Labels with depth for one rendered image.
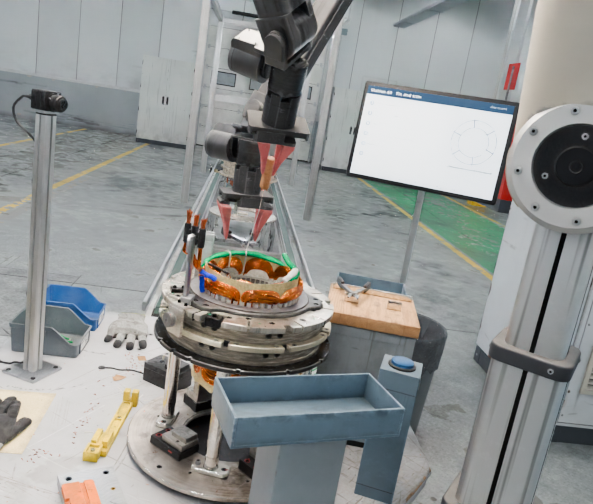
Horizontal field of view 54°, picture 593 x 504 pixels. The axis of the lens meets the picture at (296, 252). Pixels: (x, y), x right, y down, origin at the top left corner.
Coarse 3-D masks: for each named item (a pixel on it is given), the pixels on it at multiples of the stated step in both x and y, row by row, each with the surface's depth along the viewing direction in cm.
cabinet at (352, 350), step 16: (336, 336) 119; (352, 336) 118; (368, 336) 118; (384, 336) 117; (400, 336) 117; (336, 352) 119; (352, 352) 119; (368, 352) 119; (384, 352) 118; (400, 352) 118; (320, 368) 120; (336, 368) 120; (352, 368) 120; (368, 368) 119
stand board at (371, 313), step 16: (336, 304) 122; (352, 304) 123; (368, 304) 125; (384, 304) 127; (336, 320) 117; (352, 320) 117; (368, 320) 117; (384, 320) 117; (400, 320) 118; (416, 320) 120; (416, 336) 116
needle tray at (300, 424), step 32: (224, 384) 83; (256, 384) 85; (288, 384) 86; (320, 384) 89; (352, 384) 91; (224, 416) 77; (256, 416) 74; (288, 416) 75; (320, 416) 77; (352, 416) 79; (384, 416) 81; (288, 448) 79; (320, 448) 81; (256, 480) 86; (288, 480) 80; (320, 480) 82
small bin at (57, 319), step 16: (16, 320) 141; (48, 320) 151; (64, 320) 152; (80, 320) 152; (16, 336) 139; (48, 336) 139; (80, 336) 153; (48, 352) 140; (64, 352) 141; (80, 352) 143
